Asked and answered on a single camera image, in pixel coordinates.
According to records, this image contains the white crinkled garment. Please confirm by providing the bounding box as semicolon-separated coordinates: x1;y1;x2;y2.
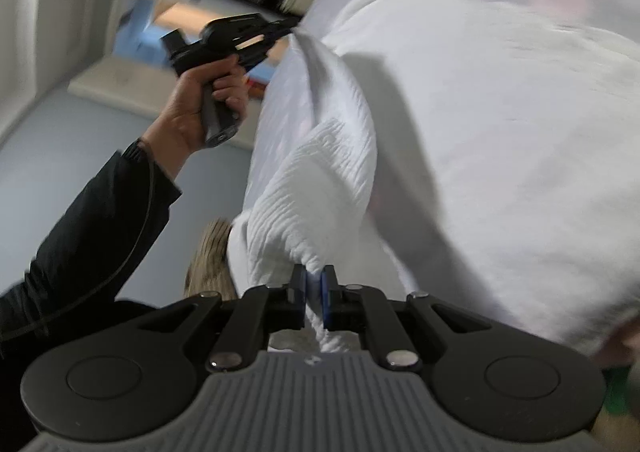
227;0;640;358

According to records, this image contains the black cable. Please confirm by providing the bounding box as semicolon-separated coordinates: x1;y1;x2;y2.
0;145;157;340

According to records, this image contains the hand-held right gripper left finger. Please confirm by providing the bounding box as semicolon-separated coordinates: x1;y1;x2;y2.
117;266;307;373

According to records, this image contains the person's left forearm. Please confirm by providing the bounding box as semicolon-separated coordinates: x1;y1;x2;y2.
0;137;183;358

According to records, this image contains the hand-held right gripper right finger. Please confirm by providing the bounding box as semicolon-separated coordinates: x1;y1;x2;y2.
322;266;516;372

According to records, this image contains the person's left hand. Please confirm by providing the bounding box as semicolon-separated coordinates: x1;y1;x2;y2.
142;55;249;174

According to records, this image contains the green object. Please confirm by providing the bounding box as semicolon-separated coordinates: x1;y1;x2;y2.
602;366;632;417

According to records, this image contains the brown striped cloth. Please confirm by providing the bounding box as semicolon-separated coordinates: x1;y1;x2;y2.
184;218;238;303

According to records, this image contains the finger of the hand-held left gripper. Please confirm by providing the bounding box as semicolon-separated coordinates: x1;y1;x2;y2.
259;15;304;37
239;31;292;66

